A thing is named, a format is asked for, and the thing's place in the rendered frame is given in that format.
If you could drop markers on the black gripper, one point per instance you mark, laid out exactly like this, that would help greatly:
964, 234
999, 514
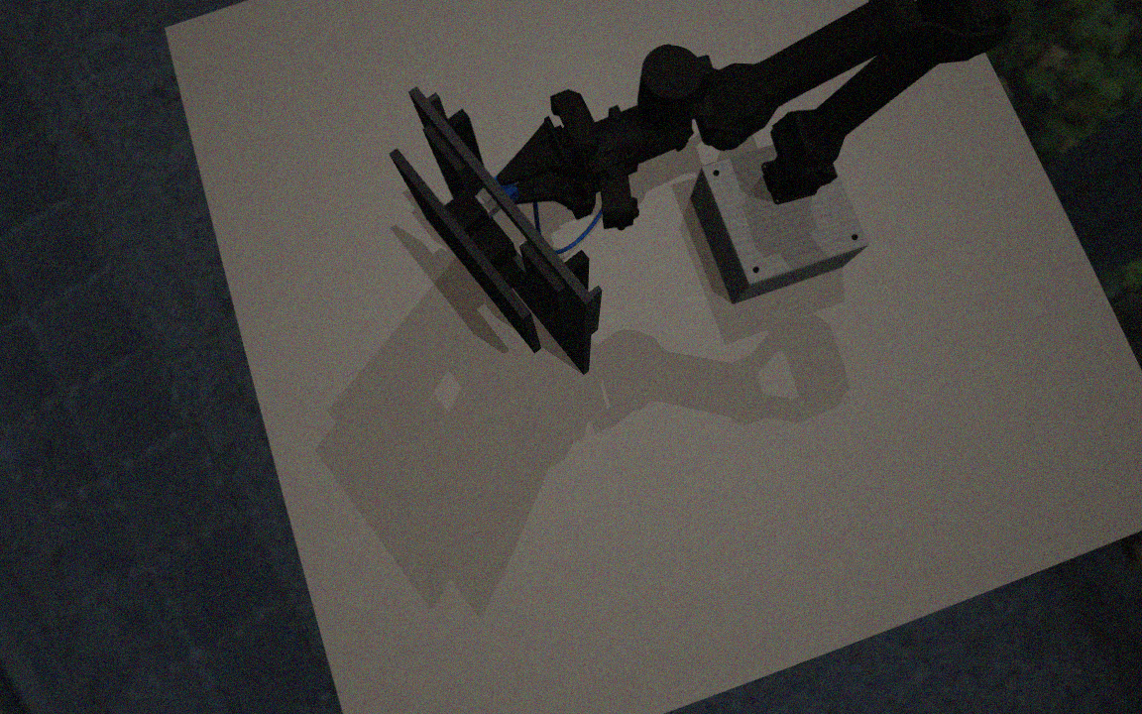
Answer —
554, 163

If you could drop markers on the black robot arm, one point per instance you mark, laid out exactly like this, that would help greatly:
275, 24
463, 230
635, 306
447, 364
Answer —
906, 37

